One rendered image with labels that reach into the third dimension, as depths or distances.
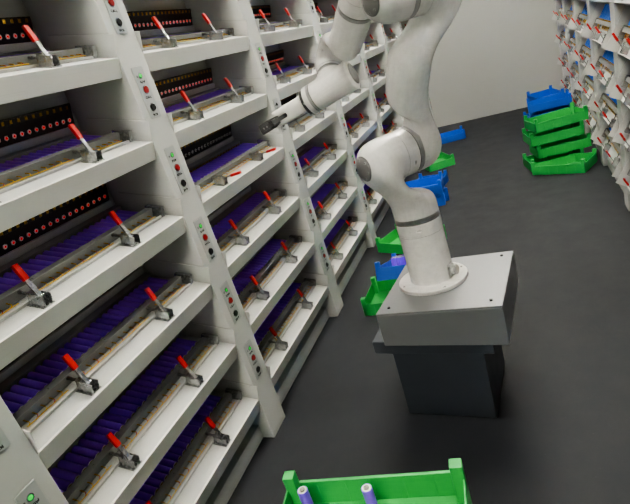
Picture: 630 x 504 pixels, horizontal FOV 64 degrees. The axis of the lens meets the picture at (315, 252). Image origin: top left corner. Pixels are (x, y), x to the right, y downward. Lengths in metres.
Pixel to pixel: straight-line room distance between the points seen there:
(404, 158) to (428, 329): 0.43
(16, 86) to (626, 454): 1.50
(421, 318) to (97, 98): 0.97
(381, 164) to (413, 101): 0.16
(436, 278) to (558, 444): 0.50
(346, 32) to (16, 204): 0.82
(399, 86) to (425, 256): 0.44
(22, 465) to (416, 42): 1.09
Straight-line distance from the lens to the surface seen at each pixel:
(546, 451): 1.44
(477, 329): 1.29
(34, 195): 1.07
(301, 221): 2.02
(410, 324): 1.32
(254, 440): 1.66
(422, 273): 1.38
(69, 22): 1.41
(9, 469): 1.02
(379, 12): 1.09
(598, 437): 1.48
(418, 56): 1.18
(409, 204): 1.30
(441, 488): 0.93
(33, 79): 1.15
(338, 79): 1.47
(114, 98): 1.37
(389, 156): 1.25
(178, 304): 1.34
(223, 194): 1.53
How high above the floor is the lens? 1.03
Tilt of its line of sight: 20 degrees down
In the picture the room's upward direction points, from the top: 18 degrees counter-clockwise
